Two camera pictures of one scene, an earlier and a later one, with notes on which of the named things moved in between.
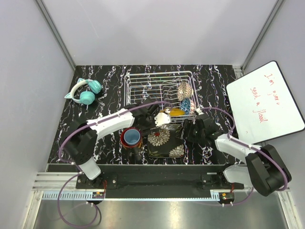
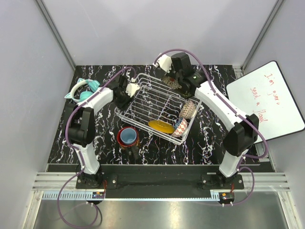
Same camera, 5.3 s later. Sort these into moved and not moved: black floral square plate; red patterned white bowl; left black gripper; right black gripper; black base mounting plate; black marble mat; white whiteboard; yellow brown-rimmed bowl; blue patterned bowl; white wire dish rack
Moved: left black gripper; right black gripper; red patterned white bowl; yellow brown-rimmed bowl; blue patterned bowl; black floral square plate
Not moved: black marble mat; white wire dish rack; black base mounting plate; white whiteboard
